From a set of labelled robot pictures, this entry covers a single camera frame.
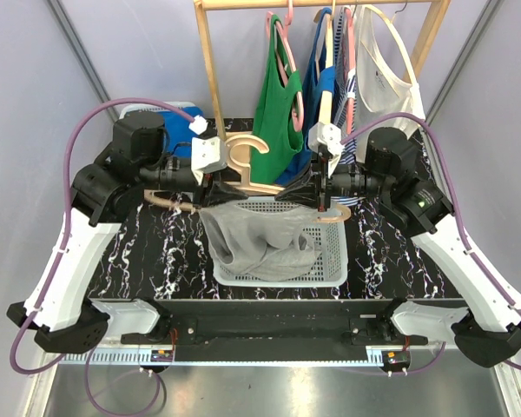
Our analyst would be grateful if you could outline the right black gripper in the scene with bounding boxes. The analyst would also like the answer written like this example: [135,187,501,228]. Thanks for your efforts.
[275,150,391,212]

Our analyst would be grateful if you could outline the beige plastic hanger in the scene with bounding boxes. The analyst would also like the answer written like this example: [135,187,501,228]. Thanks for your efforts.
[140,133,351,223]

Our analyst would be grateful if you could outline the grey tank top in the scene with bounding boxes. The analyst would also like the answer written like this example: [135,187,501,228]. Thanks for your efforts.
[199,202,320,281]

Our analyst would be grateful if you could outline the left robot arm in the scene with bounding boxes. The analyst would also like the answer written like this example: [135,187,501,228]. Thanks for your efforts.
[7,111,247,354]

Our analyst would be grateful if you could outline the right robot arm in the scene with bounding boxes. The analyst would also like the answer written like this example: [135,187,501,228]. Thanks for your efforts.
[276,127,521,367]

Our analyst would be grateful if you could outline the green tank top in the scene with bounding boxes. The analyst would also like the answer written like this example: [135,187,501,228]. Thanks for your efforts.
[250,15,304,184]

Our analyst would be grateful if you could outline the cream wooden hanger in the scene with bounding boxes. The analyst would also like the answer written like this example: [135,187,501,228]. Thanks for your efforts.
[314,1,335,124]

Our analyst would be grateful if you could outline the blue white striped top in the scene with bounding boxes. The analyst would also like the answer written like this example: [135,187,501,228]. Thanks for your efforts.
[329,7,362,208]

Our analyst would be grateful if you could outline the white tank top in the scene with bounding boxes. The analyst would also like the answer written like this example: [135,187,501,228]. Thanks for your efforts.
[353,4,427,140]

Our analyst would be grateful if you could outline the blue tank top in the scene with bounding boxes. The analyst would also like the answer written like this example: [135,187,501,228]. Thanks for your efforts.
[274,24,318,186]

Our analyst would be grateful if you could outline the pink hanger under green top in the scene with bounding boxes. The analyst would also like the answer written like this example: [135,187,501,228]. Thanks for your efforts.
[266,1,305,132]

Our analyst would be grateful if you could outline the pink hanger under striped top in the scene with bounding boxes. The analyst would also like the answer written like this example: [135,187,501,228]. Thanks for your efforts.
[342,6,356,135]

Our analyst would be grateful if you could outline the cream hanger under white top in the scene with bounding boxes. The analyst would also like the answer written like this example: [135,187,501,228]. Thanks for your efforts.
[366,4,417,84]

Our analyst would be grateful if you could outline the white centre basket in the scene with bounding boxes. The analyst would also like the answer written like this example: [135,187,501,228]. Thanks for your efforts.
[213,196,347,288]

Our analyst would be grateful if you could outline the white basket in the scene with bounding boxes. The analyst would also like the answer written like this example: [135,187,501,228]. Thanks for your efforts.
[119,102,195,123]
[213,196,347,288]

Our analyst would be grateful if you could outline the folded blue cloth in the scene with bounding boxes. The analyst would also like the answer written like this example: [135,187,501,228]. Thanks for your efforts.
[160,109,195,158]

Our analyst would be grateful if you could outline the white rear basket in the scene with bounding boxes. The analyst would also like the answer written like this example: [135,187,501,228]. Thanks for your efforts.
[119,102,195,123]

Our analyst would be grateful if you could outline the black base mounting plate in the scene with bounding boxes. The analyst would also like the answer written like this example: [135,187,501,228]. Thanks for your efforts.
[122,300,428,366]

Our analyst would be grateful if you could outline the wooden clothes rack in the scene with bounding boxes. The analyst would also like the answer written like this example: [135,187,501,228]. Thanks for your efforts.
[194,0,450,140]

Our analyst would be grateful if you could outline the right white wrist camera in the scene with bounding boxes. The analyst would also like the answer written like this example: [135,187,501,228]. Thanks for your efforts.
[307,122,344,159]

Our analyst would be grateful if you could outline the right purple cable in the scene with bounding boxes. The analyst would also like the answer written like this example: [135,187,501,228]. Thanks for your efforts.
[339,111,521,377]

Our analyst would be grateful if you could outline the purple cable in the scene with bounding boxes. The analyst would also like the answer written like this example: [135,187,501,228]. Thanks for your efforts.
[9,97,208,416]
[339,111,521,377]

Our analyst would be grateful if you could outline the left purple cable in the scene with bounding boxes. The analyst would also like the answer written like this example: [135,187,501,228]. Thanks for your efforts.
[9,97,208,416]

